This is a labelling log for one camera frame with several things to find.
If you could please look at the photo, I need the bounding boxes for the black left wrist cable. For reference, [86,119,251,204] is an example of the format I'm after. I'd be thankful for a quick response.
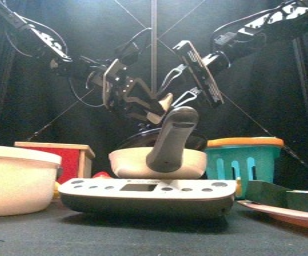
[68,78,108,110]

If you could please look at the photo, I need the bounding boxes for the black and white kitchen scale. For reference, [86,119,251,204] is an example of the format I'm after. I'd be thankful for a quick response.
[57,177,239,220]

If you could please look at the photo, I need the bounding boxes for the yellow toy piece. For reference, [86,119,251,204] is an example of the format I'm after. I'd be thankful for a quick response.
[235,176,245,198]

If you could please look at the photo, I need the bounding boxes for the small red toy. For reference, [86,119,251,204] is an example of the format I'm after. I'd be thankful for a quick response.
[93,171,115,180]

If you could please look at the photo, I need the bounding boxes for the teal basket orange rim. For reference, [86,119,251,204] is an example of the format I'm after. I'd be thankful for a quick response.
[204,136,287,200]

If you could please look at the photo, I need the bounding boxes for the red wooden box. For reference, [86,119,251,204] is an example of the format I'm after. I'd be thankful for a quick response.
[14,141,97,185]

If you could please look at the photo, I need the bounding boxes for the dark green box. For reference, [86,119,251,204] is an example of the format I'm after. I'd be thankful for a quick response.
[287,189,308,215]
[245,179,294,209]

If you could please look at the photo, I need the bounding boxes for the plate with green items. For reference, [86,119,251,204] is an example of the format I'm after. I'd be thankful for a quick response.
[237,199,308,234]

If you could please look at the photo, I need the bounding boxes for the vertical metal frame pole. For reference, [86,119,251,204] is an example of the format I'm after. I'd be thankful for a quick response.
[149,0,160,126]

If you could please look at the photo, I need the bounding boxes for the large white bowl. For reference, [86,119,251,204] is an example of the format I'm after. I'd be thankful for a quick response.
[0,144,64,218]

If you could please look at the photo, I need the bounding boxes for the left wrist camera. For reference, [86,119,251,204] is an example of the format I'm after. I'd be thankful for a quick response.
[113,41,144,67]

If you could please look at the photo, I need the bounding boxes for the thin diagonal bracing wire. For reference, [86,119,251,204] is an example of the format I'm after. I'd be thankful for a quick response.
[26,0,208,142]
[113,0,308,183]

